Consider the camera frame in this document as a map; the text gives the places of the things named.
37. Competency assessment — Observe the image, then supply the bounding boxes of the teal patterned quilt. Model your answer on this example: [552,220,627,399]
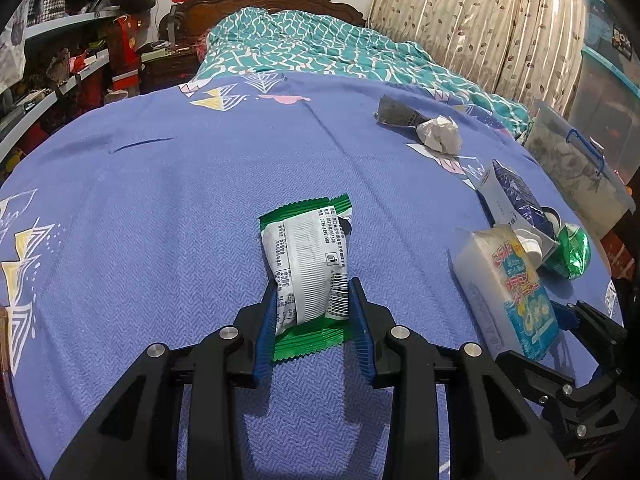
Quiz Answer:
[192,7,532,136]

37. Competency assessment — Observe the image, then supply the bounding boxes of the white tissue pack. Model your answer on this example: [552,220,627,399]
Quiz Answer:
[452,227,562,362]

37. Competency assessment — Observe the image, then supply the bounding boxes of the blue white packet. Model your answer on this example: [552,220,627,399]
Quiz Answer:
[490,159,556,238]

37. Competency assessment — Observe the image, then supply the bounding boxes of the clear storage box teal lid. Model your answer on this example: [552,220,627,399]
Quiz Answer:
[567,47,640,176]
[580,0,618,51]

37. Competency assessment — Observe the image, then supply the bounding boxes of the green foil packet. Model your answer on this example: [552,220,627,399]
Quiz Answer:
[545,222,593,281]

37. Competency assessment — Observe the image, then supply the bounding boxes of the grey wrapper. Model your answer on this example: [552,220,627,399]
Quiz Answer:
[375,95,428,130]

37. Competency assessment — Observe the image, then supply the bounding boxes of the red gift bag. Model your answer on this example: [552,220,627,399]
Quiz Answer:
[105,15,143,96]

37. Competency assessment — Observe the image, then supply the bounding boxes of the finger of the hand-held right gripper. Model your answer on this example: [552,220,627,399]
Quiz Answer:
[492,349,608,441]
[550,300,628,386]

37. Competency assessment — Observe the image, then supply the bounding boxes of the checked handbag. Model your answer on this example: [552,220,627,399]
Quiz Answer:
[27,0,68,26]

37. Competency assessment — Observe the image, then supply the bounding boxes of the dark wooden nightstand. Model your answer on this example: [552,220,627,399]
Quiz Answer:
[140,42,203,93]

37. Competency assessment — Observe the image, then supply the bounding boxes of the clear storage box blue handle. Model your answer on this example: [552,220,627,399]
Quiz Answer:
[522,99,632,241]

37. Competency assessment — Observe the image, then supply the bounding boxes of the beige leaf print curtain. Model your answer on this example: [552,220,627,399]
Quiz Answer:
[367,0,591,111]

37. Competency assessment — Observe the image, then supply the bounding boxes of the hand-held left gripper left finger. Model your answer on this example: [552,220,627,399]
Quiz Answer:
[50,277,278,480]

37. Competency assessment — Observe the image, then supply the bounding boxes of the white printed cloth bag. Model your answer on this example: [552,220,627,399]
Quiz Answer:
[0,0,28,91]

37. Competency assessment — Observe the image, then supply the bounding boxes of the small white cup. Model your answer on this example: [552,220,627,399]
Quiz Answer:
[515,229,545,267]

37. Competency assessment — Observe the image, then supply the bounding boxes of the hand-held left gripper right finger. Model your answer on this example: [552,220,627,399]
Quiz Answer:
[347,277,576,480]

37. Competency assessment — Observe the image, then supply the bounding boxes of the green white snack packet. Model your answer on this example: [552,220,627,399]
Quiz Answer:
[257,194,356,363]

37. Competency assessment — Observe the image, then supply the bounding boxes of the white tissue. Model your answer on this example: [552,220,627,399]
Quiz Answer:
[415,115,464,154]

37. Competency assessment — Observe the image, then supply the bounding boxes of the grey metal shelf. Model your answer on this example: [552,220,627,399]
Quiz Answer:
[0,5,121,171]

